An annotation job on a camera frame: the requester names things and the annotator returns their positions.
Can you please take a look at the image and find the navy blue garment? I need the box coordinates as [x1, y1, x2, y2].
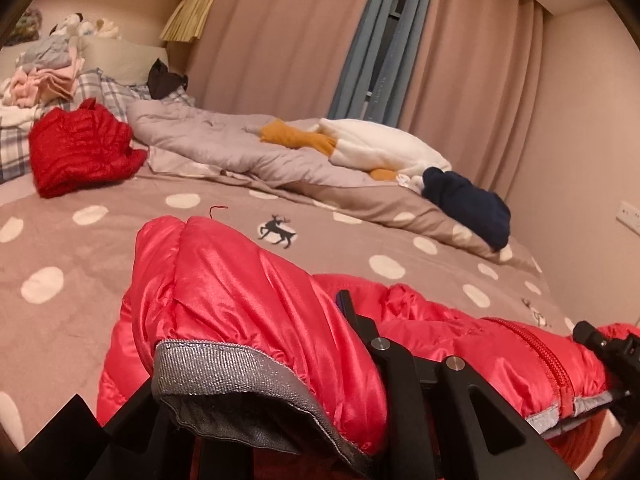
[421, 167, 512, 252]

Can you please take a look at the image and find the beige pillow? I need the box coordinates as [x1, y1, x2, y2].
[82, 35, 168, 86]

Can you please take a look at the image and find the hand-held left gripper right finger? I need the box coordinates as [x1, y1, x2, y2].
[336, 289, 576, 480]

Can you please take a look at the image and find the pink curtain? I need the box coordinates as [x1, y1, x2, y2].
[185, 0, 386, 122]
[400, 0, 547, 187]

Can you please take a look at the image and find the blue curtain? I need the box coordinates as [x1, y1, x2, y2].
[327, 0, 446, 128]

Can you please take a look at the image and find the white wall socket strip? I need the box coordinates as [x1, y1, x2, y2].
[617, 200, 640, 235]

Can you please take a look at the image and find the white plush goose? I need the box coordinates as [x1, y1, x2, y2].
[259, 117, 453, 191]

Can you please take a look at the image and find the pink-red hooded puffer jacket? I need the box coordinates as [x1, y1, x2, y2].
[95, 215, 640, 480]

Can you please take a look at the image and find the pile of pastel clothes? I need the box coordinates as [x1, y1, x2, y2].
[0, 35, 86, 126]

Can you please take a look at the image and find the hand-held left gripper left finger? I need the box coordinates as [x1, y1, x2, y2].
[20, 377, 202, 480]

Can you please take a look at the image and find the dark knitted item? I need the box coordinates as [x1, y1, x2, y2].
[9, 7, 42, 44]

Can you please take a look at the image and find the black cloth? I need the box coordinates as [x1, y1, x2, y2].
[147, 58, 189, 100]

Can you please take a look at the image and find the dark red puffer jacket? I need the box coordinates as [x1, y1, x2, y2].
[28, 98, 148, 199]

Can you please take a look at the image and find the group of plush toys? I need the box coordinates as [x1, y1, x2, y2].
[50, 11, 121, 42]

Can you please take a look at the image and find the grey duvet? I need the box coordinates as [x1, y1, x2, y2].
[126, 97, 541, 266]

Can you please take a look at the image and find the plaid pillow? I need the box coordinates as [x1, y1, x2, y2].
[75, 67, 196, 123]
[0, 120, 38, 186]

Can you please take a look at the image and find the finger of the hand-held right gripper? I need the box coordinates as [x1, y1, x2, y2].
[572, 320, 640, 388]

